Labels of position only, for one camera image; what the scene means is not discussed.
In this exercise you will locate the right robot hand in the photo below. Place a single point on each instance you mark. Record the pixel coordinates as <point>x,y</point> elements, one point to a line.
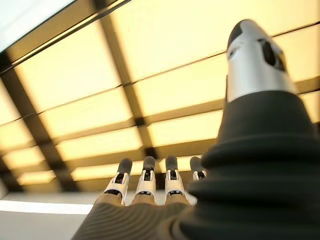
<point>250,175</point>

